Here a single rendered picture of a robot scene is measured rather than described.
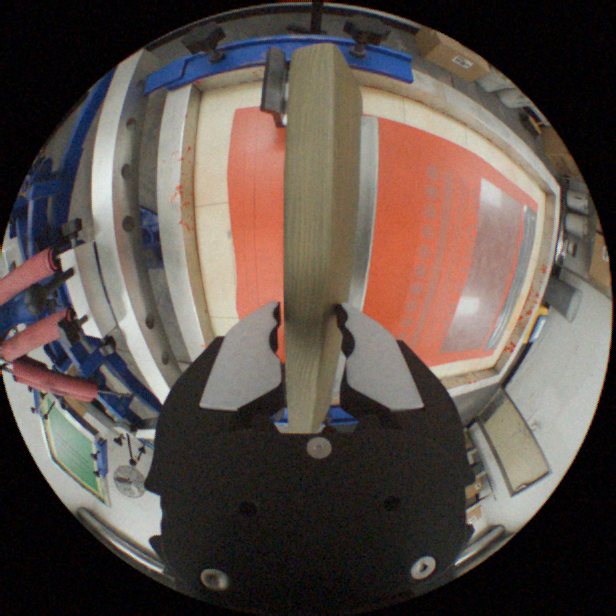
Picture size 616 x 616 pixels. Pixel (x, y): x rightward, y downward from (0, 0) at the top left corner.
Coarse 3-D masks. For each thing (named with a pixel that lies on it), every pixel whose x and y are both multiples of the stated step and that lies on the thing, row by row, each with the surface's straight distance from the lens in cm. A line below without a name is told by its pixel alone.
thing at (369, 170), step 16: (368, 128) 18; (368, 144) 17; (368, 160) 17; (368, 176) 16; (368, 192) 16; (368, 208) 16; (368, 224) 16; (368, 240) 16; (368, 256) 16; (352, 272) 17; (368, 272) 17; (352, 288) 17; (352, 304) 18; (336, 384) 24
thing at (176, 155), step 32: (288, 64) 29; (192, 96) 32; (416, 96) 34; (448, 96) 35; (192, 128) 30; (480, 128) 40; (160, 160) 29; (192, 160) 29; (160, 192) 28; (192, 192) 28; (160, 224) 28; (192, 224) 28; (544, 224) 63; (192, 256) 27; (544, 256) 61; (192, 288) 27; (544, 288) 64; (192, 320) 29; (192, 352) 34; (512, 352) 65; (448, 384) 52; (480, 384) 62
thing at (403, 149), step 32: (256, 128) 28; (384, 128) 30; (416, 128) 32; (256, 160) 26; (384, 160) 28; (416, 160) 30; (448, 160) 34; (480, 160) 40; (256, 192) 26; (384, 192) 27; (416, 192) 29; (512, 192) 47; (256, 224) 25; (384, 224) 27; (416, 224) 29; (480, 224) 38; (512, 224) 47; (384, 256) 28; (480, 256) 39; (512, 256) 49
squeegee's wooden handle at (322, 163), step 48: (336, 48) 15; (288, 96) 13; (336, 96) 12; (288, 144) 11; (336, 144) 11; (288, 192) 11; (336, 192) 10; (288, 240) 11; (336, 240) 11; (288, 288) 11; (336, 288) 12; (288, 336) 13; (336, 336) 16; (288, 384) 17
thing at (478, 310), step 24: (240, 264) 27; (264, 264) 26; (384, 264) 28; (408, 264) 30; (240, 288) 28; (264, 288) 27; (384, 288) 29; (408, 288) 31; (480, 288) 42; (504, 288) 50; (240, 312) 30; (384, 312) 31; (456, 312) 40; (480, 312) 46; (456, 336) 44; (480, 336) 51; (432, 360) 44; (456, 360) 50
